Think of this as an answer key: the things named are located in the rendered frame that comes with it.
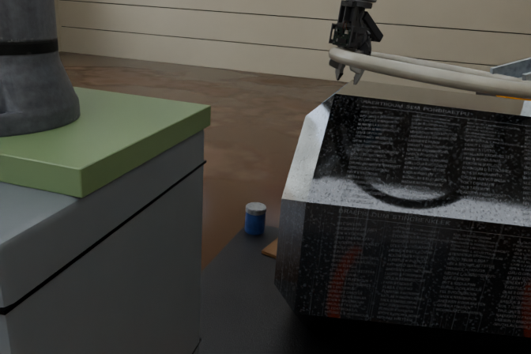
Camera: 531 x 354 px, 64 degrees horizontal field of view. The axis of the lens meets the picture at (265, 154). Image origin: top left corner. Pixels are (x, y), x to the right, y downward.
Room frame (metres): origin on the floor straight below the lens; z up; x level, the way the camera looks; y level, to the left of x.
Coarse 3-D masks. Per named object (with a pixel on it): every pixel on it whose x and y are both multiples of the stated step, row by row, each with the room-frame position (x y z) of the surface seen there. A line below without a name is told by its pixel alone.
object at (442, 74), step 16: (336, 48) 1.01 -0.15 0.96; (352, 64) 0.91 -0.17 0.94; (368, 64) 0.87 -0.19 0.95; (384, 64) 0.85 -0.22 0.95; (400, 64) 0.83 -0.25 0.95; (416, 64) 1.24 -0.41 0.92; (432, 64) 1.24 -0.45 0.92; (416, 80) 0.82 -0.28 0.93; (432, 80) 0.80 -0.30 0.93; (448, 80) 0.79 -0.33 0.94; (464, 80) 0.79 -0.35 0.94; (480, 80) 0.79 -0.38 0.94; (496, 80) 0.80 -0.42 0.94; (512, 80) 1.06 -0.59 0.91; (528, 80) 1.02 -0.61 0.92; (512, 96) 0.81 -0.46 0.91; (528, 96) 0.82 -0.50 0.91
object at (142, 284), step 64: (0, 192) 0.37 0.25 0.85; (128, 192) 0.45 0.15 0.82; (192, 192) 0.61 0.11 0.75; (0, 256) 0.28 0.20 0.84; (64, 256) 0.34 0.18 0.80; (128, 256) 0.44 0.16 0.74; (192, 256) 0.62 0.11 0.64; (0, 320) 0.28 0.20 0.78; (64, 320) 0.34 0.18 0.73; (128, 320) 0.44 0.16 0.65; (192, 320) 0.62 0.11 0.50
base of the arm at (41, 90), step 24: (0, 48) 0.46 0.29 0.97; (24, 48) 0.48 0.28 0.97; (48, 48) 0.51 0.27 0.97; (0, 72) 0.46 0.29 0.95; (24, 72) 0.48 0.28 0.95; (48, 72) 0.50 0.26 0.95; (0, 96) 0.46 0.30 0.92; (24, 96) 0.47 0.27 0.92; (48, 96) 0.49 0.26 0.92; (72, 96) 0.53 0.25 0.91; (0, 120) 0.44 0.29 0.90; (24, 120) 0.46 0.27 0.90; (48, 120) 0.48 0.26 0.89; (72, 120) 0.52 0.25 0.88
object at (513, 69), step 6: (522, 60) 1.15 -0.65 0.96; (528, 60) 1.15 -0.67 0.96; (498, 66) 1.13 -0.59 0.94; (504, 66) 1.14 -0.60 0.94; (510, 66) 1.14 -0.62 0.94; (516, 66) 1.14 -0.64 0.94; (522, 66) 1.15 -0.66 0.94; (528, 66) 1.15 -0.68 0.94; (492, 72) 1.13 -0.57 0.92; (498, 72) 1.13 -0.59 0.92; (504, 72) 1.14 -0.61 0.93; (510, 72) 1.14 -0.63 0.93; (516, 72) 1.15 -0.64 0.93; (522, 72) 1.15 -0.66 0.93; (528, 72) 1.15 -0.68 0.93; (522, 78) 1.03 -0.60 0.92; (528, 78) 1.02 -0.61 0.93
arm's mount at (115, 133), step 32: (96, 96) 0.67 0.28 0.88; (128, 96) 0.69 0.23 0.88; (64, 128) 0.49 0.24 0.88; (96, 128) 0.50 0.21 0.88; (128, 128) 0.51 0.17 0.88; (160, 128) 0.52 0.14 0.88; (192, 128) 0.60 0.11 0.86; (0, 160) 0.39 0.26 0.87; (32, 160) 0.38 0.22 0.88; (64, 160) 0.39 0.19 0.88; (96, 160) 0.39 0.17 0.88; (128, 160) 0.44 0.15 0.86; (64, 192) 0.37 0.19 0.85
